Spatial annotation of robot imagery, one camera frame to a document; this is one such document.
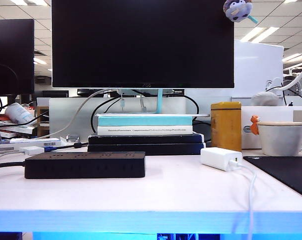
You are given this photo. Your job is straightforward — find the white USB wall charger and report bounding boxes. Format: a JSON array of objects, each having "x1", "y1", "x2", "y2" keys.
[{"x1": 200, "y1": 146, "x2": 243, "y2": 172}]

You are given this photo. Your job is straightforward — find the white charger cable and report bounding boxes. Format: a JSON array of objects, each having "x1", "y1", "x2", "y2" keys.
[{"x1": 228, "y1": 159, "x2": 259, "y2": 240}]

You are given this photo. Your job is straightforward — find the teal book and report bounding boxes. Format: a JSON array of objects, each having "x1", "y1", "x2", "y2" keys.
[{"x1": 97, "y1": 115, "x2": 193, "y2": 127}]

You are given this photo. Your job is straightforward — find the white book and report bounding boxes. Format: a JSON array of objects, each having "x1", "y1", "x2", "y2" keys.
[{"x1": 97, "y1": 125, "x2": 193, "y2": 136}]

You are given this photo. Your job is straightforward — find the teal monitor stand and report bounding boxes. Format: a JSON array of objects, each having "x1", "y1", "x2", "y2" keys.
[{"x1": 95, "y1": 87, "x2": 211, "y2": 118}]

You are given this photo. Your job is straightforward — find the yellow tin box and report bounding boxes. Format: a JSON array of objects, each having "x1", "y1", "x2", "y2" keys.
[{"x1": 210, "y1": 101, "x2": 243, "y2": 154}]

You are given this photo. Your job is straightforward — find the large black AOC monitor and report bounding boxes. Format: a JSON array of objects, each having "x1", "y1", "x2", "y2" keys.
[{"x1": 51, "y1": 0, "x2": 235, "y2": 89}]

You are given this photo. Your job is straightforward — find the black power strip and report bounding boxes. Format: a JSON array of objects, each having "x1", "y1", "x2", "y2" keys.
[{"x1": 24, "y1": 151, "x2": 146, "y2": 180}]

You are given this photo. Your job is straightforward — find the orange fox figurine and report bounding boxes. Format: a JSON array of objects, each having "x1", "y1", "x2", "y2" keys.
[{"x1": 250, "y1": 114, "x2": 261, "y2": 136}]

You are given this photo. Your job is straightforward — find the wooden cabinet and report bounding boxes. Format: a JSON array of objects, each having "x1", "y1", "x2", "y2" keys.
[{"x1": 37, "y1": 106, "x2": 50, "y2": 137}]

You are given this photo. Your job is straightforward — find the white domed object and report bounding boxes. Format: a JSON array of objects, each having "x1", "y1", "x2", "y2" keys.
[{"x1": 250, "y1": 91, "x2": 280, "y2": 107}]

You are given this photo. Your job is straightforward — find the white cardboard box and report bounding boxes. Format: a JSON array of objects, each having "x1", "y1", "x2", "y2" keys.
[{"x1": 241, "y1": 105, "x2": 302, "y2": 150}]

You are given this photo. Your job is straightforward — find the white board panel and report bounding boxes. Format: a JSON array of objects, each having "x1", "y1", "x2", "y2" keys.
[{"x1": 234, "y1": 39, "x2": 285, "y2": 98}]

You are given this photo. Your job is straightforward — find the small white adapter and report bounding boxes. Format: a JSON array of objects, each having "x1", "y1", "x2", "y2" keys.
[{"x1": 18, "y1": 146, "x2": 44, "y2": 156}]

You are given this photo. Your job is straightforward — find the white ceramic mug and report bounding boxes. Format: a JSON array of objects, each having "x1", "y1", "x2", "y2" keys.
[{"x1": 257, "y1": 123, "x2": 302, "y2": 157}]

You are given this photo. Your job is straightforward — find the white plastic bottle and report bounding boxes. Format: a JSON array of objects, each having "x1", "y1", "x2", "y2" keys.
[{"x1": 4, "y1": 101, "x2": 35, "y2": 125}]

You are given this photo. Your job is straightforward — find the stack of books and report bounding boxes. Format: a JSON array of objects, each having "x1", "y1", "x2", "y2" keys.
[{"x1": 0, "y1": 123, "x2": 38, "y2": 138}]

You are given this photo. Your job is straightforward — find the grey plush toy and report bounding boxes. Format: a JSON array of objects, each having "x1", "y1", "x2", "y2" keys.
[{"x1": 223, "y1": 0, "x2": 259, "y2": 25}]

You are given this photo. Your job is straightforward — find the black mouse pad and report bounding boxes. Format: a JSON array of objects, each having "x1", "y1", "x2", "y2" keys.
[{"x1": 243, "y1": 155, "x2": 302, "y2": 200}]

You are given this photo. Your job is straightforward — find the white desk fan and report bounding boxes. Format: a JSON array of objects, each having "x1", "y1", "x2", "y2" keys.
[{"x1": 282, "y1": 74, "x2": 302, "y2": 97}]

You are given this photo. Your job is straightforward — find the small black monitor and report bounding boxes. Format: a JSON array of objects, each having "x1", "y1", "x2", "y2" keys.
[{"x1": 0, "y1": 18, "x2": 35, "y2": 96}]

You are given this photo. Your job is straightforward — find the black looped cable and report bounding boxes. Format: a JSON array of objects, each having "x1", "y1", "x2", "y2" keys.
[{"x1": 90, "y1": 96, "x2": 121, "y2": 133}]

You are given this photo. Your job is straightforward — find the beige cable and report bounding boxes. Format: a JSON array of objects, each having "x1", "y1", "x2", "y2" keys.
[{"x1": 35, "y1": 88, "x2": 111, "y2": 140}]

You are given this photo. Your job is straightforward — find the black cable with ferrite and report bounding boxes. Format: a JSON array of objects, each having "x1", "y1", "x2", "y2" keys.
[{"x1": 54, "y1": 141, "x2": 89, "y2": 151}]

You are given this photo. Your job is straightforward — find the black power strip cord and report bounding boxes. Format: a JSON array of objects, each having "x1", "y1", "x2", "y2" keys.
[{"x1": 0, "y1": 161, "x2": 26, "y2": 171}]

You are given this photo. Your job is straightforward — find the thick white cable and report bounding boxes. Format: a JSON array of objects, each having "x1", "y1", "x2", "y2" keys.
[{"x1": 265, "y1": 59, "x2": 302, "y2": 92}]

